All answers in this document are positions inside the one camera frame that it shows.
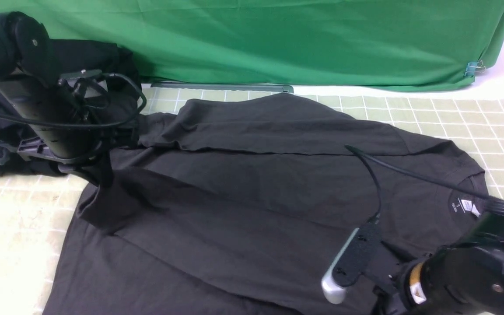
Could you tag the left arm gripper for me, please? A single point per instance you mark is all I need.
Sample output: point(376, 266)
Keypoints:
point(68, 132)

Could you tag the dark gray long-sleeve top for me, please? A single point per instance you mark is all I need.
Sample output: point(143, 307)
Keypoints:
point(236, 208)

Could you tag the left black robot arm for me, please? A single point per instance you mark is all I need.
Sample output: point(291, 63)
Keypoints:
point(25, 48)

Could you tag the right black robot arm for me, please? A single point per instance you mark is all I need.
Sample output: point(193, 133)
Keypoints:
point(465, 278)

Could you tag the light green grid mat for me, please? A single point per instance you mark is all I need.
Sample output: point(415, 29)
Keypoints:
point(36, 211)

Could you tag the pile of dark clothes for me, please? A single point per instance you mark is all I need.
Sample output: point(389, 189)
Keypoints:
point(74, 56)

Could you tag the gray metal bar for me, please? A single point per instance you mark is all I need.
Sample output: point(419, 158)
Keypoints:
point(226, 87)

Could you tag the green backdrop cloth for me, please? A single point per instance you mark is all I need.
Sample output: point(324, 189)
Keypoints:
point(396, 45)

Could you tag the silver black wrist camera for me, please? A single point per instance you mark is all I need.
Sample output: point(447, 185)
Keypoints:
point(350, 262)

